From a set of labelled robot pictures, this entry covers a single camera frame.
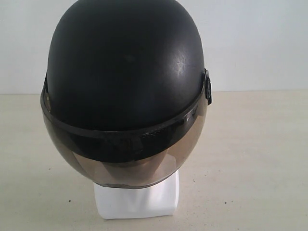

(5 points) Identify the white mannequin head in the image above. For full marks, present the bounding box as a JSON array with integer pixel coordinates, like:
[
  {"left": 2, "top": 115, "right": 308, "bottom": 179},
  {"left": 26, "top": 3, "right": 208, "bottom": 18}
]
[{"left": 93, "top": 154, "right": 180, "bottom": 220}]

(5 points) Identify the black helmet with tinted visor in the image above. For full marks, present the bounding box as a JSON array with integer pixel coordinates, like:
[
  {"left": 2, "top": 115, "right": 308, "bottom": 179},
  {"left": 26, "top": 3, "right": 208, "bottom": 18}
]
[{"left": 40, "top": 0, "right": 211, "bottom": 189}]

